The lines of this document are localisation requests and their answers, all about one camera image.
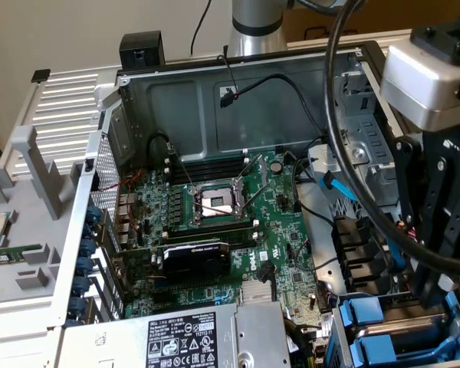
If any open grey PC case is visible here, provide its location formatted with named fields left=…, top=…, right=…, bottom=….
left=48, top=40, right=460, bottom=368

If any black power plug wire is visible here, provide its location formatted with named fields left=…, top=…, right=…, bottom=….
left=257, top=262, right=274, bottom=302

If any black RAM slot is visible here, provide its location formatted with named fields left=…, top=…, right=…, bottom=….
left=164, top=220, right=260, bottom=237
left=168, top=229, right=260, bottom=250
left=163, top=164, right=251, bottom=185
left=164, top=155, right=251, bottom=173

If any metal locking lever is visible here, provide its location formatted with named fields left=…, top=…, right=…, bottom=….
left=167, top=142, right=196, bottom=192

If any silver chipset heatsink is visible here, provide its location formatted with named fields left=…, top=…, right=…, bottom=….
left=240, top=281, right=272, bottom=307

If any CPU socket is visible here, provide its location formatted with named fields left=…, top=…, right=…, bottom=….
left=187, top=153, right=271, bottom=233

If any metal optical drive cage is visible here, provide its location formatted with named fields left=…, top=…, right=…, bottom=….
left=306, top=63, right=422, bottom=210

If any braided power wire bundle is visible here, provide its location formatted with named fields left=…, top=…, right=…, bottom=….
left=285, top=320, right=319, bottom=368

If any blue SATA wire black plug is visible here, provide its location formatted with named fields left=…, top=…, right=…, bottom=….
left=320, top=170, right=369, bottom=208

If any black box on bracket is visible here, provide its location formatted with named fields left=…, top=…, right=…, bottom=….
left=119, top=31, right=166, bottom=71

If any grey power supply unit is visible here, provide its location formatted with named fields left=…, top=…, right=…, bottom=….
left=61, top=301, right=292, bottom=368

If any metal disk bay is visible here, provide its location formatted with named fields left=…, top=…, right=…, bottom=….
left=327, top=279, right=460, bottom=368

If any thin black wire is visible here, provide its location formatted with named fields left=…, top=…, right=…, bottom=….
left=190, top=0, right=212, bottom=54

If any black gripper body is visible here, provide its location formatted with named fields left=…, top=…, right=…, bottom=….
left=421, top=122, right=460, bottom=192

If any red yellow black power wire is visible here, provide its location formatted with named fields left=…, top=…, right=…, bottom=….
left=396, top=220, right=426, bottom=246

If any green RAM stick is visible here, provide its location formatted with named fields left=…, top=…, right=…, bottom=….
left=0, top=244, right=43, bottom=266

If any hard disk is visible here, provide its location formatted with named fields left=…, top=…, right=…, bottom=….
left=339, top=291, right=460, bottom=334

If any brown cardboard box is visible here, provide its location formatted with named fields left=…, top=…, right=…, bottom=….
left=283, top=7, right=415, bottom=43

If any black graphics card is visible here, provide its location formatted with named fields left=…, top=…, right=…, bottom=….
left=110, top=239, right=232, bottom=287

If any black wire with black plug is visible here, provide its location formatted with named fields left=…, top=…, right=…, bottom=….
left=218, top=74, right=348, bottom=154

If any grey parts rack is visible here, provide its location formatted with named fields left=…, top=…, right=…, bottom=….
left=0, top=125, right=97, bottom=311

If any metal socket cover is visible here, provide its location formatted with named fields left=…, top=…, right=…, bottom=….
left=233, top=153, right=270, bottom=215

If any green motherboard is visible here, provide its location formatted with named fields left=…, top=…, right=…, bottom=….
left=114, top=149, right=333, bottom=346

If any blue disk carrier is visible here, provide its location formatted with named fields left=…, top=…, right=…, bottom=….
left=348, top=332, right=460, bottom=363

